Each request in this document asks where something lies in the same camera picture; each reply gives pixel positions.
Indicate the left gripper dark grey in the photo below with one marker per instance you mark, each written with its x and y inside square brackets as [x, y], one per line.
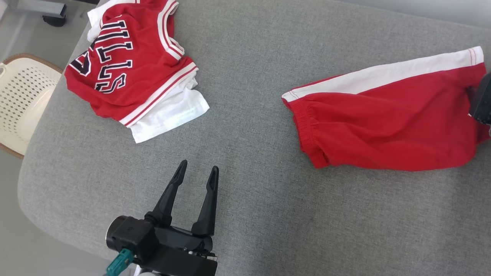
[180, 253]

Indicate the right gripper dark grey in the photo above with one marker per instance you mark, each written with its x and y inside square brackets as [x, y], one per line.
[484, 103]

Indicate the red shorts with white stripe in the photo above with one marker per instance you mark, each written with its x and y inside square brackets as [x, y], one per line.
[383, 122]

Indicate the red white basketball jersey shirt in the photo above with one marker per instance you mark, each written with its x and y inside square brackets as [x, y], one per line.
[134, 65]

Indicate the grey fabric sofa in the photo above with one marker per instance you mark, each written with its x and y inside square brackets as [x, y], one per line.
[261, 172]

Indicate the cream perforated laundry basket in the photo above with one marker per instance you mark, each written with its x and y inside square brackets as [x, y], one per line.
[23, 103]

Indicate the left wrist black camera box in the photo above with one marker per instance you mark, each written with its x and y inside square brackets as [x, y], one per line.
[132, 234]

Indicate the grey metal frame black foot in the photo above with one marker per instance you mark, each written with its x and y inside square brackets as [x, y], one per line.
[46, 7]

